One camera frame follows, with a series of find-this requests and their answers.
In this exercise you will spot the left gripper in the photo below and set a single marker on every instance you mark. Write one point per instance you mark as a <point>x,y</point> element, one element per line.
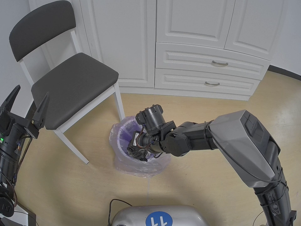
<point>28,129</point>

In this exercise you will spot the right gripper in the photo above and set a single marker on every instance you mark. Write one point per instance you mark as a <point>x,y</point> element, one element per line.
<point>143,141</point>

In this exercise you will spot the black plastic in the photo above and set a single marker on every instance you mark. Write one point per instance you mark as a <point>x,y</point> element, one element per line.
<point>137,153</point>

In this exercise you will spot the purple plastic bag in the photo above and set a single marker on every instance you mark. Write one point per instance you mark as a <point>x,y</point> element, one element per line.
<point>120,163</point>

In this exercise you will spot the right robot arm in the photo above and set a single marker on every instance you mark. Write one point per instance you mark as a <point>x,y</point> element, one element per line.
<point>239,145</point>

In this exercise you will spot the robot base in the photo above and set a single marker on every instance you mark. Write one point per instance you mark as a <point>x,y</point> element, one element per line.
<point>131,216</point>

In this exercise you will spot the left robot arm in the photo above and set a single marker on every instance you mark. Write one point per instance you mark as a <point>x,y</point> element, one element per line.
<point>6,168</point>

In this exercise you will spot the white trash bin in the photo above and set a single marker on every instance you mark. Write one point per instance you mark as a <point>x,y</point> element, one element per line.
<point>141,167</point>

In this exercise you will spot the white chair grey cushions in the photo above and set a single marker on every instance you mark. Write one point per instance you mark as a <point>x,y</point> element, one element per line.
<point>75,86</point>

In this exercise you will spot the white wardrobe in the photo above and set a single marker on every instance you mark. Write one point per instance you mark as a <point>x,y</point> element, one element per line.
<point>192,15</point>

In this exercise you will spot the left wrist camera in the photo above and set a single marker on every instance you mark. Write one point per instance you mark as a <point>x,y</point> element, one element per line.
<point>4,123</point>

